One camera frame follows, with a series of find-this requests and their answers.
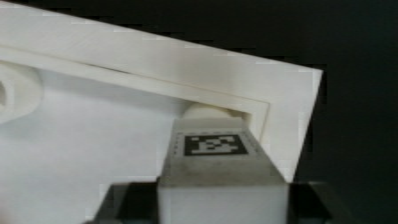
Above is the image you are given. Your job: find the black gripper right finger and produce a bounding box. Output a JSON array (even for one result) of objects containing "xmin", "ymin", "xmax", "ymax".
[{"xmin": 289, "ymin": 182, "xmax": 351, "ymax": 224}]

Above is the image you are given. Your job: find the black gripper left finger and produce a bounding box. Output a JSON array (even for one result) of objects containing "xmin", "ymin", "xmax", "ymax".
[{"xmin": 88, "ymin": 182, "xmax": 161, "ymax": 224}]

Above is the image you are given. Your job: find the white table leg with tag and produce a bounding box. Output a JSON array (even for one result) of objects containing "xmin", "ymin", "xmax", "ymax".
[{"xmin": 159, "ymin": 104, "xmax": 289, "ymax": 224}]

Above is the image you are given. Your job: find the white square table top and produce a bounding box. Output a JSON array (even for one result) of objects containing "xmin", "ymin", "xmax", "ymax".
[{"xmin": 0, "ymin": 0, "xmax": 322, "ymax": 224}]

